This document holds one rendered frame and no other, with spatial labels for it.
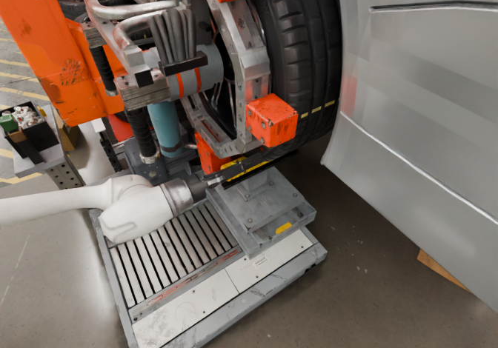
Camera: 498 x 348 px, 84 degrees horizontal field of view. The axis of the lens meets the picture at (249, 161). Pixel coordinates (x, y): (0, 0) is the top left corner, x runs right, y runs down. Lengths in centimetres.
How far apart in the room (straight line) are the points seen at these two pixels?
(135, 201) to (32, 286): 95
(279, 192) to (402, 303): 67
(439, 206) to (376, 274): 93
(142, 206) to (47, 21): 70
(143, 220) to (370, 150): 51
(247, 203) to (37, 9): 97
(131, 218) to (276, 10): 53
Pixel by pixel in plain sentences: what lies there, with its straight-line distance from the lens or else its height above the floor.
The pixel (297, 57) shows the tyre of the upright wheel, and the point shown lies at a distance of 59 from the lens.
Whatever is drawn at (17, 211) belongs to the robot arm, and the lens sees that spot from 78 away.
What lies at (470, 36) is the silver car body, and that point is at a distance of 43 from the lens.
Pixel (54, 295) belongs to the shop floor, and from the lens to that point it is 152.
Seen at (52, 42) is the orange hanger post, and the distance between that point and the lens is 118.
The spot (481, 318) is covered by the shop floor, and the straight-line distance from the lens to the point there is 156.
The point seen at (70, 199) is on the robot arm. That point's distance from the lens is 83.
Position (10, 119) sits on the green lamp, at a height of 66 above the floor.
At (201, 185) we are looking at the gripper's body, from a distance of 73.
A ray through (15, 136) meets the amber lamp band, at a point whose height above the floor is 60.
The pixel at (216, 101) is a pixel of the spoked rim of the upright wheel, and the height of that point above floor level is 65.
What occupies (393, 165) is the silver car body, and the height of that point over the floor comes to 87.
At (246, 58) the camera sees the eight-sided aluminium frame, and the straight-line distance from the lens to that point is 57.
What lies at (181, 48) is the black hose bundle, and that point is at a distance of 56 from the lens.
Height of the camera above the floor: 122
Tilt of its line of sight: 46 degrees down
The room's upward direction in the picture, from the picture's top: straight up
